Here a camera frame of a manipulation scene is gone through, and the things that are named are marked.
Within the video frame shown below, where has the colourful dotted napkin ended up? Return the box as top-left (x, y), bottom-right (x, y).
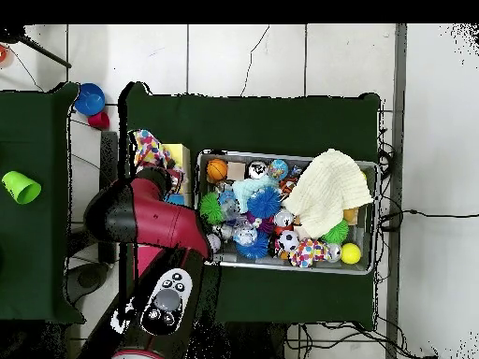
top-left (287, 237), bottom-right (332, 269)
top-left (132, 128), bottom-right (186, 195)

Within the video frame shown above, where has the wooden box with three holes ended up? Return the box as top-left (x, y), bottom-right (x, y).
top-left (128, 143), bottom-right (194, 280)

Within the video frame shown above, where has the silver mesh bin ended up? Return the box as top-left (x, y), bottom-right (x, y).
top-left (194, 149), bottom-right (379, 276)

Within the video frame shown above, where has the light blue cloth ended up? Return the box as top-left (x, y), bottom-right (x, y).
top-left (231, 175), bottom-right (280, 214)

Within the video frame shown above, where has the blue spiky ball with eyes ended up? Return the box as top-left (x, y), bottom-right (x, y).
top-left (246, 185), bottom-right (282, 220)

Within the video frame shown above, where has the green spiky ball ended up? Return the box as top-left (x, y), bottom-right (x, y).
top-left (198, 192), bottom-right (225, 225)

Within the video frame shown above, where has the orange basketball toy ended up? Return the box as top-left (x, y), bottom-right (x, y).
top-left (206, 158), bottom-right (228, 182)

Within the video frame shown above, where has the small globe ball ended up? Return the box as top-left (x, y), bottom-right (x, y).
top-left (267, 159), bottom-right (290, 181)

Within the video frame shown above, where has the black and white soccer ball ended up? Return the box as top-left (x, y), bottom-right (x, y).
top-left (276, 229), bottom-right (300, 253)

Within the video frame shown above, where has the dark green tablecloth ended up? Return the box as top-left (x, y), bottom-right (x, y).
top-left (118, 80), bottom-right (383, 332)

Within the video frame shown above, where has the cream waffle cloth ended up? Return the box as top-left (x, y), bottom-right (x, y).
top-left (282, 148), bottom-right (374, 240)

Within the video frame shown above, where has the yellow tennis ball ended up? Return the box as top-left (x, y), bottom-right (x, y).
top-left (340, 242), bottom-right (363, 266)

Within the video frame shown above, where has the black upright board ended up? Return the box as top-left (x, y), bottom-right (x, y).
top-left (99, 130), bottom-right (120, 265)

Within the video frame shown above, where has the red cup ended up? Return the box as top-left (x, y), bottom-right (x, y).
top-left (87, 110), bottom-right (111, 131)

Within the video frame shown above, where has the black floor stand base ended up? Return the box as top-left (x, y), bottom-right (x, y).
top-left (65, 261), bottom-right (110, 300)

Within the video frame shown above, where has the blue bowl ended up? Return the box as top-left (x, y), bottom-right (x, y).
top-left (73, 82), bottom-right (107, 117)

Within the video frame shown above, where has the green cloth side table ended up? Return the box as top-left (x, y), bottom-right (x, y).
top-left (0, 81), bottom-right (85, 324)

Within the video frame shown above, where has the green cup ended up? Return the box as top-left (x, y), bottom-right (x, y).
top-left (1, 170), bottom-right (42, 206)

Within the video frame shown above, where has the black tripod pole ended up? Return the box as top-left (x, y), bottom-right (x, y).
top-left (0, 24), bottom-right (73, 69)

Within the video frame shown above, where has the black cable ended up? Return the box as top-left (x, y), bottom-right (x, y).
top-left (377, 208), bottom-right (479, 235)

